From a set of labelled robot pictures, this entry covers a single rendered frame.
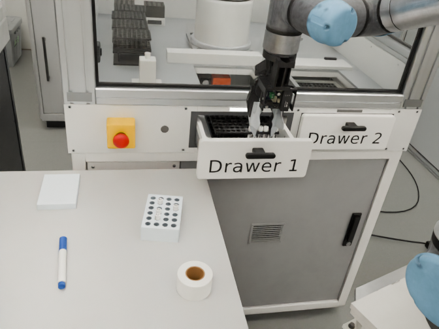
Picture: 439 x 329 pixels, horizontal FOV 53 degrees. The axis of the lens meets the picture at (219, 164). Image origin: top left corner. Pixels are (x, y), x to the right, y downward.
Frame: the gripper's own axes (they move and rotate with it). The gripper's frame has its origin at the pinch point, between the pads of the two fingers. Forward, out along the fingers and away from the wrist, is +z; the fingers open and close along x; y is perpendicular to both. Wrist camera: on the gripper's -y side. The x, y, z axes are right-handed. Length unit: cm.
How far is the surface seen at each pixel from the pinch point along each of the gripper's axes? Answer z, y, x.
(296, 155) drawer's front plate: 8.0, -0.8, 10.7
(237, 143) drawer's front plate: 4.4, -0.9, -5.4
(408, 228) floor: 99, -67, 117
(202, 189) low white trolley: 20.6, -4.1, -12.1
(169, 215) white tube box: 16.4, 10.7, -22.4
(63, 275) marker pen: 18, 25, -44
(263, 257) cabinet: 61, -17, 15
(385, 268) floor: 98, -39, 88
